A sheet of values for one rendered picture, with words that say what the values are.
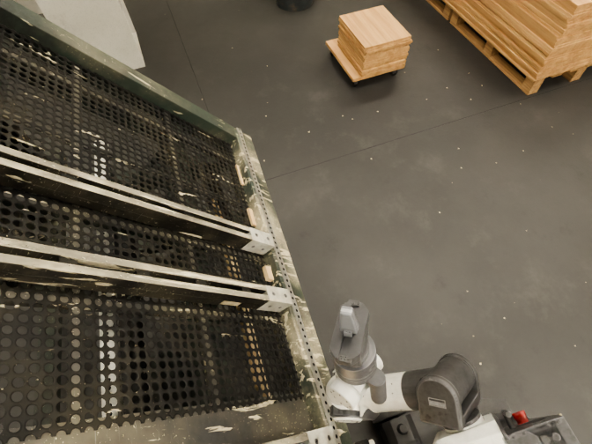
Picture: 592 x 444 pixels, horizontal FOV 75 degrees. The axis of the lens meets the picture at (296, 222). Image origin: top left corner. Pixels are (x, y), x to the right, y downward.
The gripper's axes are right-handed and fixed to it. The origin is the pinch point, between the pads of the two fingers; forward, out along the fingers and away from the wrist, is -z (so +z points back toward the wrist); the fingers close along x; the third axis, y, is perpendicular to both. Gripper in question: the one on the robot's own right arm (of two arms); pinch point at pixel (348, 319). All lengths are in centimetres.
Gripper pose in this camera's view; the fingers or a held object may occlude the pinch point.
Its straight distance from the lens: 71.4
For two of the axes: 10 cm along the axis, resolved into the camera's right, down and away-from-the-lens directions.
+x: -3.0, 7.0, -6.5
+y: -9.4, -0.9, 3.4
